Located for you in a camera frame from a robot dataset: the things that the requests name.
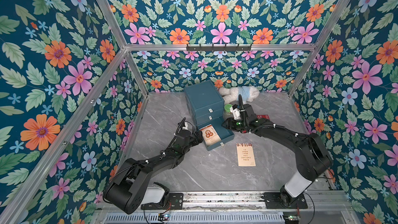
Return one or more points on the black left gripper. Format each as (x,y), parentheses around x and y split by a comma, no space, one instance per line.
(199,138)

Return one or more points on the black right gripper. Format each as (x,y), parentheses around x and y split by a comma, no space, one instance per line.
(244,112)

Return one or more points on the beige postcard with orange emblem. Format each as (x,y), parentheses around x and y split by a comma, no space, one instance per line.
(210,135)

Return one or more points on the teal drawer cabinet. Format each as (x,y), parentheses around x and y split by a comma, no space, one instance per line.
(206,106)

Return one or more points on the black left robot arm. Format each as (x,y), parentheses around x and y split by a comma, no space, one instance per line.
(127,188)

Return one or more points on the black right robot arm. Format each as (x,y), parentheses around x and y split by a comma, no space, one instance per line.
(311,155)

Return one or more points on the green small jar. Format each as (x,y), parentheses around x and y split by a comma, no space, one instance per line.
(227,108)

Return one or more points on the white plush toy dog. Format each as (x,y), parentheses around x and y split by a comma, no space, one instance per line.
(247,93)

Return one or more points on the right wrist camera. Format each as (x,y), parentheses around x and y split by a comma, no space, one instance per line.
(236,113)

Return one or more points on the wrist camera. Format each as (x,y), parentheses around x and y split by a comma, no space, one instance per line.
(185,126)
(236,113)

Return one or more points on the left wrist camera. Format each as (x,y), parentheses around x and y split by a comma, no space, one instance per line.
(185,126)

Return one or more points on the black hook rail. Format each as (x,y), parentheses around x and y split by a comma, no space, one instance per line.
(222,47)

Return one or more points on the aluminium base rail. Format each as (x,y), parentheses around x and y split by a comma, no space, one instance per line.
(322,201)

